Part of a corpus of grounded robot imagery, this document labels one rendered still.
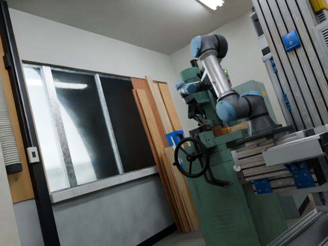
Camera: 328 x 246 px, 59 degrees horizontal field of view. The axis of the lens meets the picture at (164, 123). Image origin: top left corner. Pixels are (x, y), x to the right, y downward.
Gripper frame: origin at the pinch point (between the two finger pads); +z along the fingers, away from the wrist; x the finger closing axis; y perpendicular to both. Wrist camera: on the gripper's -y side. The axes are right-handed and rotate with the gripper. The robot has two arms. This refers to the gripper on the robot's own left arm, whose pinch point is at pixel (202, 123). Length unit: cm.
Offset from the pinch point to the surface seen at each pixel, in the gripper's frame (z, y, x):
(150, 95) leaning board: -5, 151, 141
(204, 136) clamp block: 4.9, -12.6, -2.8
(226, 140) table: 15.4, -7.7, -13.6
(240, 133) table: 14.5, -7.1, -25.5
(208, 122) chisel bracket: 7.1, 15.2, 4.3
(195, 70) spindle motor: -30.8, 34.8, -0.4
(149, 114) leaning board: 10, 119, 134
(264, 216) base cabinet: 77, -21, -14
